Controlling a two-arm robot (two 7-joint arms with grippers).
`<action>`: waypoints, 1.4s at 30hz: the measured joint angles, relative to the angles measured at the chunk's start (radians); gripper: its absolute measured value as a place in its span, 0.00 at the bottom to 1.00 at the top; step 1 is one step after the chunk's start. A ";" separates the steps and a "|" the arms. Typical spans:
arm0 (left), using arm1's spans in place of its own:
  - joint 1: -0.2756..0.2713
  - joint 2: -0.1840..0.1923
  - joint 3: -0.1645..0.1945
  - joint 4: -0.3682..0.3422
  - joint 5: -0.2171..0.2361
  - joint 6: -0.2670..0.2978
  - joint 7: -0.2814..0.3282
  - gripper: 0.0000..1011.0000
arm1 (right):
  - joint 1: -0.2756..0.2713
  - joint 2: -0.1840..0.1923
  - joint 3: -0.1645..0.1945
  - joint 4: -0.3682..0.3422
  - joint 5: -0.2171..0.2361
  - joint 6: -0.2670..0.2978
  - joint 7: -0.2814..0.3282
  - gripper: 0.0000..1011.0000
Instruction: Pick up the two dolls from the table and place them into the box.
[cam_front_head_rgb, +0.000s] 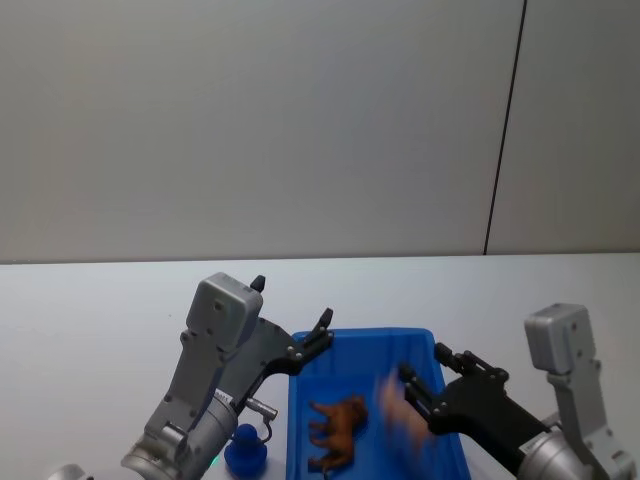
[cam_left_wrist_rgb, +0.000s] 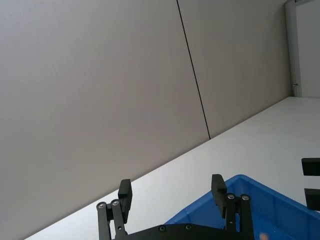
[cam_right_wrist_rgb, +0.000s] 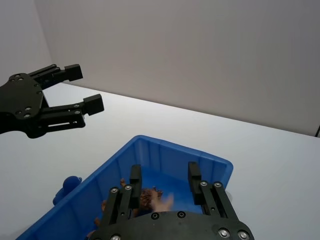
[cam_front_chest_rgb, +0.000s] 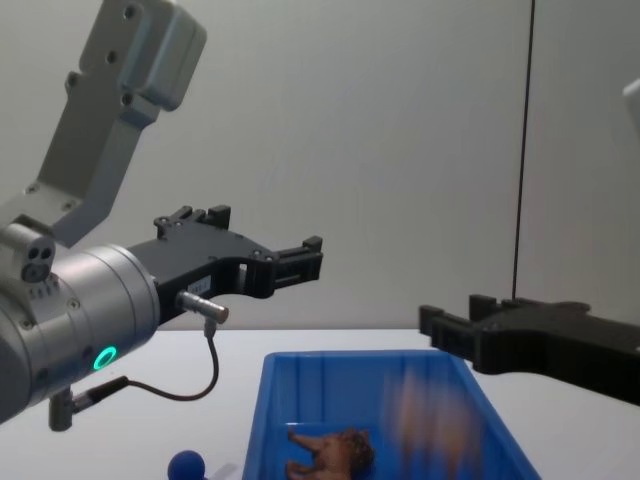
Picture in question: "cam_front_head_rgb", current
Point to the brown toy animal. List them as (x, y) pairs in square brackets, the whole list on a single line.
[(340, 422)]

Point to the blue plastic tray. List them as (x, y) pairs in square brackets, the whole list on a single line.
[(350, 360)]

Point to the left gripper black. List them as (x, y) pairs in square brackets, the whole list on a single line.
[(265, 352)]

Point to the small blue plastic toy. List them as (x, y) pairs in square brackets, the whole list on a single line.
[(245, 452)]

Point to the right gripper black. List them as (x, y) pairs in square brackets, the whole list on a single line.
[(475, 405)]

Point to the pink toy animal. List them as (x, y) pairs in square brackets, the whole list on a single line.
[(400, 417)]

